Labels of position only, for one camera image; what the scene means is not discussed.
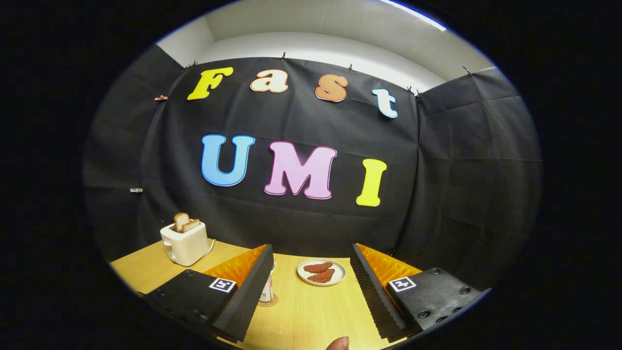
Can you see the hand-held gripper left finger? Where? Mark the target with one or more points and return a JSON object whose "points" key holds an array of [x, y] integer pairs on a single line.
{"points": [[252, 291]]}

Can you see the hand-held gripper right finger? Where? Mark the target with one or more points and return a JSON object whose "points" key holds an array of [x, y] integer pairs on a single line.
{"points": [[374, 291]]}

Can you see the clear juice bottle white label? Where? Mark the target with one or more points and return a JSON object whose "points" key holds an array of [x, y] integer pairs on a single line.
{"points": [[267, 289]]}

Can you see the round wooden coaster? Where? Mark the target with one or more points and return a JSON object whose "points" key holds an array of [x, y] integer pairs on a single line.
{"points": [[269, 303]]}

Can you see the white round plate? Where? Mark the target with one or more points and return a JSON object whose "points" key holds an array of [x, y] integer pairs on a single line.
{"points": [[303, 273]]}

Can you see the red meat slice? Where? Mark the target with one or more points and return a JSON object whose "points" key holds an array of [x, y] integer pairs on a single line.
{"points": [[321, 276], [318, 267]]}

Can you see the wooden table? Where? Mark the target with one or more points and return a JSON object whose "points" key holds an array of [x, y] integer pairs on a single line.
{"points": [[311, 311]]}

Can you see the cream toaster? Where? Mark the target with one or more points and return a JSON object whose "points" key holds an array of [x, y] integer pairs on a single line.
{"points": [[187, 246]]}

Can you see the toast slice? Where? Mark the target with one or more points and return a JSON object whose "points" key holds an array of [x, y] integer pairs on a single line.
{"points": [[181, 220], [191, 224]]}

